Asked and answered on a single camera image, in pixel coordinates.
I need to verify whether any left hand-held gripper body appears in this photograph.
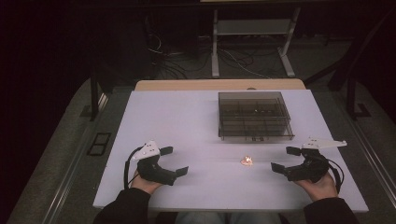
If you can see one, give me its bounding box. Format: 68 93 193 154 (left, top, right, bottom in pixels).
130 139 178 187

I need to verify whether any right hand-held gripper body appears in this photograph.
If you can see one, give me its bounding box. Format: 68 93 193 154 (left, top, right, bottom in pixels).
284 135 348 184

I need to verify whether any person's left hand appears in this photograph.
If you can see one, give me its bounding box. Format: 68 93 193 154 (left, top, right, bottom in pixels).
130 169 164 196

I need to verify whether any person's right hand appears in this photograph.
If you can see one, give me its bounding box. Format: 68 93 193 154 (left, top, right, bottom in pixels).
293 171 340 203

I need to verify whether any small orange shiny item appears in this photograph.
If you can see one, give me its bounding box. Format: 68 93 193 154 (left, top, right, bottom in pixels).
239 155 254 167

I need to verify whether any smoky clear plastic drawer box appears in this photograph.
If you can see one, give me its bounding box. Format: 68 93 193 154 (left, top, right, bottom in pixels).
217 91 296 143

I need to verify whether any black floor socket cover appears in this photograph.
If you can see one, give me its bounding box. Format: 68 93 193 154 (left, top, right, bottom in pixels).
86 132 112 157

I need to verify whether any black metal stand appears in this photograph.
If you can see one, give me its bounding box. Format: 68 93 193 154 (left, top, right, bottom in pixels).
346 71 373 121
78 66 108 122

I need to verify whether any white metal stand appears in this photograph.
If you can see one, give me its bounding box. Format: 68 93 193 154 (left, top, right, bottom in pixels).
210 7 302 79

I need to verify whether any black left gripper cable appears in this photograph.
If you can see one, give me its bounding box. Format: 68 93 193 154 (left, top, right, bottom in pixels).
123 146 148 190

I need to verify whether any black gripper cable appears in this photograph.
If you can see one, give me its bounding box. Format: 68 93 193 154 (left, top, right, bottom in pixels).
123 146 148 190
324 158 346 194

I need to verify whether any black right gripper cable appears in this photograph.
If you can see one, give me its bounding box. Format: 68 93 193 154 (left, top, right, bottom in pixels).
324 158 346 194

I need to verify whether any aluminium floor rail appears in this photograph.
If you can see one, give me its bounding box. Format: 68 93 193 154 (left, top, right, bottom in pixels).
41 92 110 224
337 102 396 201

